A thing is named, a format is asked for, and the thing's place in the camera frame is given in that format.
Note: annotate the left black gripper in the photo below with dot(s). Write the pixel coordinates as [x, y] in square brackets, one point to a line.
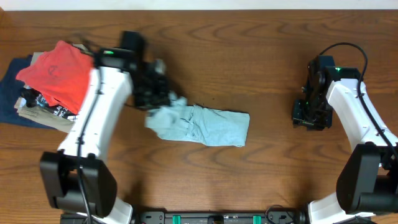
[152, 94]

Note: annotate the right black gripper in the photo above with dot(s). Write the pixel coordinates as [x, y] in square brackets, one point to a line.
[311, 121]

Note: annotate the light blue t-shirt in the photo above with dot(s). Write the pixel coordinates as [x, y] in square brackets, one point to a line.
[182, 122]

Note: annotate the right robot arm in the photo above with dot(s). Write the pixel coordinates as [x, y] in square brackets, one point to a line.
[367, 185]

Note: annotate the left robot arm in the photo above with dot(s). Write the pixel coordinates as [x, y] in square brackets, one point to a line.
[76, 178]

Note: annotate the red folded shirt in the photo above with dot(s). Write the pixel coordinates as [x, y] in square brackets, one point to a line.
[61, 75]

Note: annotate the khaki folded garment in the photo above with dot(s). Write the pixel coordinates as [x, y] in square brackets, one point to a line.
[40, 115]

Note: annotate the black printed folded shirt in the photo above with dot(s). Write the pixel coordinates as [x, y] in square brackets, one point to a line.
[34, 99]

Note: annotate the navy blue folded garment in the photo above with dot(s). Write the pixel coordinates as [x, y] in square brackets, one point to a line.
[10, 88]

